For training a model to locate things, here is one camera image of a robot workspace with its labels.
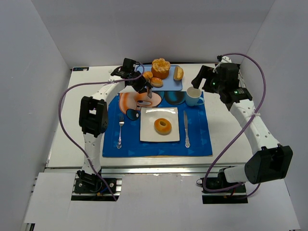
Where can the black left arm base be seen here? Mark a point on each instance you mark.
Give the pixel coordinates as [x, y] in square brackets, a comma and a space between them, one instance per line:
[91, 188]

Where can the glazed round bun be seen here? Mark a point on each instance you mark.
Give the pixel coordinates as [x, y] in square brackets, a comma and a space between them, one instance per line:
[156, 82]

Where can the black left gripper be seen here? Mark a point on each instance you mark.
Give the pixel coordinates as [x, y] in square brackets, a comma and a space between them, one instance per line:
[142, 85]

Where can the ring donut bread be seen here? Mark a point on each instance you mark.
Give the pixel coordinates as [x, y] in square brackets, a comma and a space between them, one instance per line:
[162, 126]

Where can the black label sticker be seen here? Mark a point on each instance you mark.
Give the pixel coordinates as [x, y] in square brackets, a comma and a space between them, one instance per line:
[80, 69]

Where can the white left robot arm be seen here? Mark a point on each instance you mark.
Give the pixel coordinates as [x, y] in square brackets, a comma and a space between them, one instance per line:
[93, 116]

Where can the metal tongs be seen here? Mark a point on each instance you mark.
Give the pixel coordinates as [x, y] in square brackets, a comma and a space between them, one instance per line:
[148, 87]

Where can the small round bun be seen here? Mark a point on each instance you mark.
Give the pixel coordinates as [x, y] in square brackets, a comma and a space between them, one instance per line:
[148, 75]

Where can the white square plate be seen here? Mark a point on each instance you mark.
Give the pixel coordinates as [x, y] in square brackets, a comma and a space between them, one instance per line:
[150, 115]

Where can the tall orange muffin bread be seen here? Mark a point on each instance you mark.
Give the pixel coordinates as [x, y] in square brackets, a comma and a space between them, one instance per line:
[160, 68]

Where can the silver knife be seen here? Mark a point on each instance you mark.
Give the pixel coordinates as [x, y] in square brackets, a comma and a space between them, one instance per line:
[187, 141]

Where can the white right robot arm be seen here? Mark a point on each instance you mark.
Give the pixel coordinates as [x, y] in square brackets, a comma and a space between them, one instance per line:
[270, 160]

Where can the light blue cup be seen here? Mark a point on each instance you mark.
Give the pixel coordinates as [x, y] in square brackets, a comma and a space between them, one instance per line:
[193, 97]

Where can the halved bread roll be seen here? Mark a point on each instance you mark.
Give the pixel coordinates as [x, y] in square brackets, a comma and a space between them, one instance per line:
[178, 73]

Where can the silver fork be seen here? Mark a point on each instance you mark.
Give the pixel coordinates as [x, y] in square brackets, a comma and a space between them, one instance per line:
[121, 123]

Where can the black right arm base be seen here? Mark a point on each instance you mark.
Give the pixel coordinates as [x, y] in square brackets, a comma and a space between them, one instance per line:
[232, 196]

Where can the light blue tray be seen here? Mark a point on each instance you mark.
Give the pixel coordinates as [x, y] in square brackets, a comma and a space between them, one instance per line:
[169, 84]

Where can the blue cartoon placemat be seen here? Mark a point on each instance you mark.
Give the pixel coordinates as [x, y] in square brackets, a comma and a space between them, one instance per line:
[130, 104]

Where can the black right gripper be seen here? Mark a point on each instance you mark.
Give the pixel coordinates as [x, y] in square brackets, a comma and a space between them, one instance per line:
[207, 75]

